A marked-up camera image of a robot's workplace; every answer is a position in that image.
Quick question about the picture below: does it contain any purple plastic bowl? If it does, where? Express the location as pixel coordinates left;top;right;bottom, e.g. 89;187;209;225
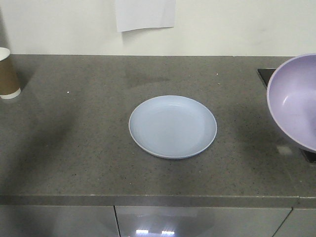
267;53;316;153

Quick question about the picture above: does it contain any light blue plastic plate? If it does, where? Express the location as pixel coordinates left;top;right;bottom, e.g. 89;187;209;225
128;95;217;159

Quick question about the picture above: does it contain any brown paper cup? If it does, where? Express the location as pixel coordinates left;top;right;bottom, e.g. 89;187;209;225
0;47;21;100

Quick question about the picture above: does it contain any white paper sheet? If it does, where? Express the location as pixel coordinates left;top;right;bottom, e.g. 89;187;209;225
115;0;176;32

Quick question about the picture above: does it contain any black induction cooktop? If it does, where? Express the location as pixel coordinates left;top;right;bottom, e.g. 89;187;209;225
257;68;316;164

